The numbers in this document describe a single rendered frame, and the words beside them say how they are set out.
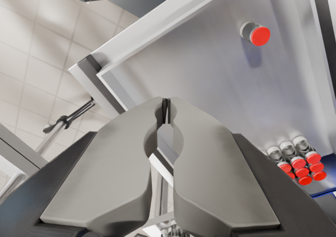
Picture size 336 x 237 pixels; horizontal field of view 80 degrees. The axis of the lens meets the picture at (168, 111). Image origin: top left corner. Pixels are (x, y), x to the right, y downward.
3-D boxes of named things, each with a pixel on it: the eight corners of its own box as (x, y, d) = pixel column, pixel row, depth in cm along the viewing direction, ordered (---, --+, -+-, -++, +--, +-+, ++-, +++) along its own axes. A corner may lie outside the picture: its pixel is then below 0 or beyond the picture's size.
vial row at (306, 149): (306, 142, 36) (323, 161, 32) (213, 177, 41) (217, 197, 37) (303, 133, 35) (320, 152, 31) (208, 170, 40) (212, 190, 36)
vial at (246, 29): (259, 32, 27) (272, 39, 23) (243, 41, 27) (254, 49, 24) (253, 17, 26) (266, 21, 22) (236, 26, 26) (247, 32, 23)
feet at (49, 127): (103, 101, 133) (96, 111, 121) (51, 132, 147) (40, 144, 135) (95, 91, 129) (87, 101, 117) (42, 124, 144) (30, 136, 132)
